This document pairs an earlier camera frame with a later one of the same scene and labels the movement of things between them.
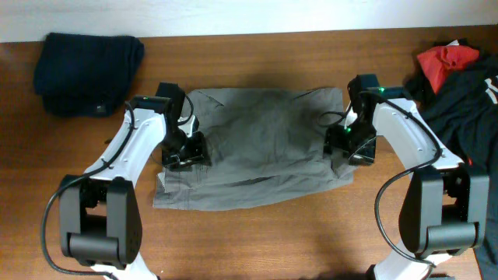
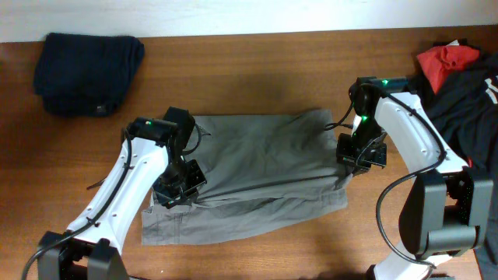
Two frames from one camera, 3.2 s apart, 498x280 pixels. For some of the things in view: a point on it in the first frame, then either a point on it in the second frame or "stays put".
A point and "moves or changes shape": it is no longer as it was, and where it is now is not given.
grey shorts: (268, 146) moves or changes shape
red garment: (439, 61) stays put
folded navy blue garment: (85, 75) stays put
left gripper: (197, 153) -> (170, 198)
